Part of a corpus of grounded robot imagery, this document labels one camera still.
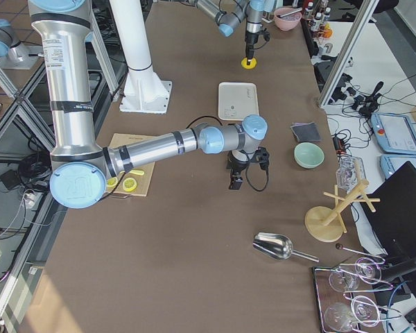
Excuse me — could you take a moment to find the yellow lemon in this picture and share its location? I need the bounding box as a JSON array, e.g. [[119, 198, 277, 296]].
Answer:
[[241, 58, 257, 69]]

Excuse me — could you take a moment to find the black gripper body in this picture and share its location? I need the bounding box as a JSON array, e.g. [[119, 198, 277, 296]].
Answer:
[[226, 151, 250, 179], [245, 31, 259, 52]]

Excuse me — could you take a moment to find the wine glass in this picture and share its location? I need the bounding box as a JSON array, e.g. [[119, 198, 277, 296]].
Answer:
[[329, 271, 359, 292], [351, 295, 381, 327], [354, 257, 381, 285]]

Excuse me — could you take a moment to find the metal scoop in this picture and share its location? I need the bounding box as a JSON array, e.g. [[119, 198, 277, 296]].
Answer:
[[252, 232, 320, 263]]

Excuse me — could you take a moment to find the blue teach pendant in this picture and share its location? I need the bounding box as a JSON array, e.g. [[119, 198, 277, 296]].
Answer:
[[370, 112, 416, 155], [380, 154, 416, 179]]

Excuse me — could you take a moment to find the grey folded cloth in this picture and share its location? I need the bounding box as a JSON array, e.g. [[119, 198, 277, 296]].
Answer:
[[291, 122, 322, 143]]

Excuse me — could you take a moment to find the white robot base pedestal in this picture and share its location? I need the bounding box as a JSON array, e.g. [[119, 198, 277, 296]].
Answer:
[[111, 1, 172, 114]]

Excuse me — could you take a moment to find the clear glass container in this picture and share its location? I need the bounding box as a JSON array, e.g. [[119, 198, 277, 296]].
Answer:
[[336, 157, 366, 192]]

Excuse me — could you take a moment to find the lemon slice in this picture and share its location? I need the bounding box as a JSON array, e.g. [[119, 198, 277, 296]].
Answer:
[[106, 177, 119, 191], [122, 177, 138, 193]]

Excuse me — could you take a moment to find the pink bowl with ice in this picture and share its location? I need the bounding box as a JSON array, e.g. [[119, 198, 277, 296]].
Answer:
[[274, 7, 302, 31]]

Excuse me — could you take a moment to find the mint green bowl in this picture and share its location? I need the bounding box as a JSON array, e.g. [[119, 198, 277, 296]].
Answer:
[[294, 142, 324, 169]]

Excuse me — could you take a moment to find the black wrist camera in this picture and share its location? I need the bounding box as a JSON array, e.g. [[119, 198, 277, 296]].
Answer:
[[261, 28, 270, 42]]

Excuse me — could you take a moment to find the wooden mug tree stand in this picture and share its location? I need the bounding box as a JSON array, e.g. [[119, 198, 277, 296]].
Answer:
[[304, 178, 381, 242]]

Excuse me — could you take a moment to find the black monitor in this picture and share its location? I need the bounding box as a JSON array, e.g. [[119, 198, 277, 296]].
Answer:
[[364, 162, 416, 257]]

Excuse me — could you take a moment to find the wooden cutting board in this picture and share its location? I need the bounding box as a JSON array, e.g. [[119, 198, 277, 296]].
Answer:
[[105, 133, 162, 199]]

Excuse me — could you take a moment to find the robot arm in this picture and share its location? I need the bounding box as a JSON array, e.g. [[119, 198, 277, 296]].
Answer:
[[28, 1, 269, 209], [189, 0, 270, 69]]

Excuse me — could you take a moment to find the cream rabbit tray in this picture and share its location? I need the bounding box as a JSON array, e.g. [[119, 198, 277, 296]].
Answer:
[[218, 82, 259, 121]]

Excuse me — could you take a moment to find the black glass rack tray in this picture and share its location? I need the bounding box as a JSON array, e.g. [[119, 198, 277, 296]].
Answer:
[[312, 267, 402, 332]]

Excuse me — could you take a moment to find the aluminium frame post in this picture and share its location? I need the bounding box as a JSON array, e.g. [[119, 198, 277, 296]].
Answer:
[[318, 0, 379, 108]]

